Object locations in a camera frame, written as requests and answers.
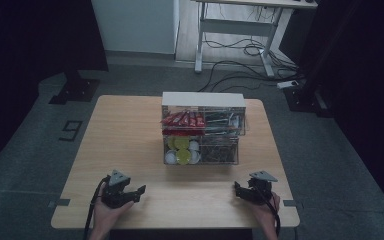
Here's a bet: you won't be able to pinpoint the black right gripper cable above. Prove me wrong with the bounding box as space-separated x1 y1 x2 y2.
258 186 282 238

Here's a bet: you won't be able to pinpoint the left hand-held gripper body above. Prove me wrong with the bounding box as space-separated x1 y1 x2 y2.
101 169 136 210

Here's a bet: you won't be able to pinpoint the pile of dark packets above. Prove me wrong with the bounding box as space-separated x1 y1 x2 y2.
204 111 244 136

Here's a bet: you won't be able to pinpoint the person's right hand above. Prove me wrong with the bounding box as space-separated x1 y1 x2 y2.
247 191 282 232

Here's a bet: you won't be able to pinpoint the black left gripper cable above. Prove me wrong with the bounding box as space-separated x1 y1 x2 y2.
83 175 111 240

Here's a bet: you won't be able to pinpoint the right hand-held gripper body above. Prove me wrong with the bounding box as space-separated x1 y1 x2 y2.
245 170 279 205

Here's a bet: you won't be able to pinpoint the grey tape strip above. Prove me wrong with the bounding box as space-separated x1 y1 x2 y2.
281 199 304 210
47 198 72 209

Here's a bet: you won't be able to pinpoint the white power strip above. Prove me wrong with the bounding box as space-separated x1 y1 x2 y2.
276 79 300 90

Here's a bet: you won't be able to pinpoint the white cabinet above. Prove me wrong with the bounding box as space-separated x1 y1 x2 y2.
91 0 181 56

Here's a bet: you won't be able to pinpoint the dark curtain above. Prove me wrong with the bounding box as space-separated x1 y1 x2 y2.
0 0 110 178
296 0 384 224

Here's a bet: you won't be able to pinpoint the row of red packets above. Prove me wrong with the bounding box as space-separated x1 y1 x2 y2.
160 111 207 136

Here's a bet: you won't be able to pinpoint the black stand base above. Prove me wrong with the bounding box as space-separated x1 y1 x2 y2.
282 79 335 118
48 70 101 106

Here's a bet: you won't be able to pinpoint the clear organizer with white lid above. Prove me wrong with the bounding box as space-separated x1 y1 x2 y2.
161 91 248 166

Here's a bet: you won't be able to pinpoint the white desk frame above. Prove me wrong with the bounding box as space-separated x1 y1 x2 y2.
191 0 319 79

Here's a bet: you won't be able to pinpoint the person's left hand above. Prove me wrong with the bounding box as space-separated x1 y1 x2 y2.
92 185 135 232

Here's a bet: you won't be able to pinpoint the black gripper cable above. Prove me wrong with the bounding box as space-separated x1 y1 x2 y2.
83 175 111 240
258 186 282 238

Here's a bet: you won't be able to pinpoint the black floor cables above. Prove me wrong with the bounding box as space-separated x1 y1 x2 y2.
197 36 305 94

